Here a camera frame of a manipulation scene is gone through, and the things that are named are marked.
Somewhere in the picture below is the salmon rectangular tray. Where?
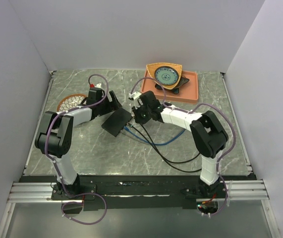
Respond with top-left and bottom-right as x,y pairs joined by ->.
139,70 -> 199,105

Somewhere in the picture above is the blue ethernet cable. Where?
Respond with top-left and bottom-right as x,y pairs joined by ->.
123,125 -> 185,146

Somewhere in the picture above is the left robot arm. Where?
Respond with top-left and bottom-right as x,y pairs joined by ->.
35,87 -> 122,199

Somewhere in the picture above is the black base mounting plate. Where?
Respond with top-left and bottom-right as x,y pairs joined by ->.
51,174 -> 230,211

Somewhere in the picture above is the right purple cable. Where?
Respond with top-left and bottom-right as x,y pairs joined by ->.
130,77 -> 237,199

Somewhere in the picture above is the black dish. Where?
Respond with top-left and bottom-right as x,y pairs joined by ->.
166,77 -> 189,94

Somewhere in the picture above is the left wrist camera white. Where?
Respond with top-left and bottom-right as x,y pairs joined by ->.
90,83 -> 107,90

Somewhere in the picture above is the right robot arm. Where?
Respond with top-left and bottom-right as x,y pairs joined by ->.
128,91 -> 228,198

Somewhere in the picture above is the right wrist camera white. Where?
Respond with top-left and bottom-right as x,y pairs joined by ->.
128,92 -> 142,109

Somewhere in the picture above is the teal patterned round plate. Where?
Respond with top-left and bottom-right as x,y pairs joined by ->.
155,66 -> 179,86

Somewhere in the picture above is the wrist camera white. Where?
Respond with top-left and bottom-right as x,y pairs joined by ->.
90,83 -> 107,90
128,92 -> 142,109

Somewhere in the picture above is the black network switch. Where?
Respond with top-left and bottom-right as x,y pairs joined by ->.
101,108 -> 132,137

